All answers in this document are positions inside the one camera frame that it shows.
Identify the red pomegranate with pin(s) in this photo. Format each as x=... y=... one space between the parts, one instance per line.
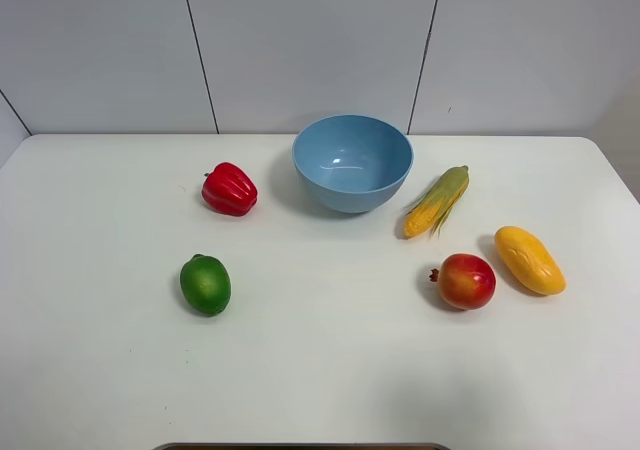
x=464 y=281

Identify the yellow mango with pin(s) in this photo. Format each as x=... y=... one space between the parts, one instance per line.
x=529 y=261

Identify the blue plastic bowl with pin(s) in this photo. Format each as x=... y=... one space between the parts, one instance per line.
x=352 y=163

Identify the red bell pepper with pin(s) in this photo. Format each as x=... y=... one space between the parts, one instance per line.
x=228 y=190

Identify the corn cob with husk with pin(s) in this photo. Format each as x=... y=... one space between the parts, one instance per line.
x=433 y=208

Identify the green lime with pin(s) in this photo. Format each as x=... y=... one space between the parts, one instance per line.
x=205 y=285

